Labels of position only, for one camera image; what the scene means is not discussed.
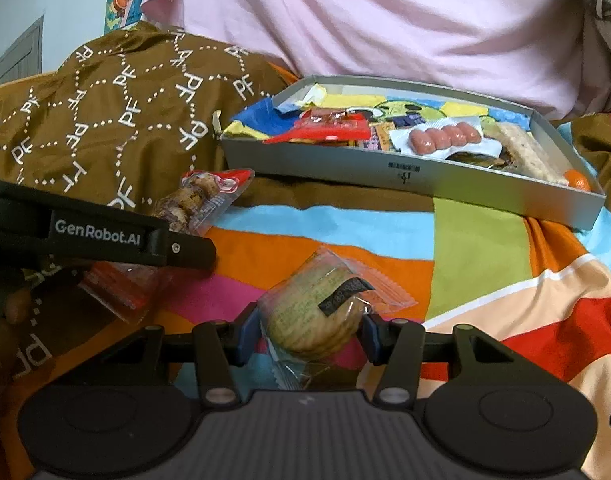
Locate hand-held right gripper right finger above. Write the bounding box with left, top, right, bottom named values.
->
left=359, top=312, right=517, bottom=407

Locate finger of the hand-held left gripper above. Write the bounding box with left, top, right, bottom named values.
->
left=162, top=232, right=218, bottom=271

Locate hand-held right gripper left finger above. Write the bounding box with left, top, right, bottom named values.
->
left=100, top=305, right=262, bottom=407

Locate clear egg packet red label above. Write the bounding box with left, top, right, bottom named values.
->
left=78, top=167, right=256, bottom=326

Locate round cookie packet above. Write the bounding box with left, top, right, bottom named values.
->
left=256, top=247, right=419, bottom=392

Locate grey shallow box tray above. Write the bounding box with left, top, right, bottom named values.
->
left=220, top=75, right=607, bottom=231

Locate red braised tofu packet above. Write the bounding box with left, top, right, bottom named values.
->
left=263, top=107, right=372, bottom=147

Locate yellow snack bar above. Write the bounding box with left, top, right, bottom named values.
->
left=369, top=122, right=397, bottom=154

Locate dark dried snack packet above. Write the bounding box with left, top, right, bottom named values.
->
left=453, top=150, right=509, bottom=172

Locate pink sausage packet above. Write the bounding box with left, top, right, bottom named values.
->
left=388, top=117, right=502, bottom=162

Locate blue and white packet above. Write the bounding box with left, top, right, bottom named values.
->
left=385, top=110, right=429, bottom=129

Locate beige cereal bar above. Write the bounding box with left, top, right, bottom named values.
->
left=485, top=122, right=569, bottom=186

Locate small orange tangerine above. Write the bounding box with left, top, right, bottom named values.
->
left=563, top=170, right=593, bottom=194

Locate person's left hand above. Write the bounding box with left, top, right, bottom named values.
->
left=0, top=280, right=37, bottom=386

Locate brown patterned quilt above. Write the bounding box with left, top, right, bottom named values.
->
left=0, top=20, right=306, bottom=480

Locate colourful cartoon printed blanket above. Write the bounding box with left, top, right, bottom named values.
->
left=156, top=110, right=611, bottom=480

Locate colourful crayon drawing paper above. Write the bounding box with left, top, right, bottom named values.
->
left=220, top=84, right=491, bottom=142

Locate grey door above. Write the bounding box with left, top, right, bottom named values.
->
left=0, top=15, right=45, bottom=90

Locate pink cloth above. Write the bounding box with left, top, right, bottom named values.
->
left=136, top=0, right=611, bottom=122

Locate clear plastic bag of clothes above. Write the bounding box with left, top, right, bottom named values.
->
left=555, top=0, right=611, bottom=111

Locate wooden bed frame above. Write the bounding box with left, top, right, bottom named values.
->
left=0, top=71, right=61, bottom=93

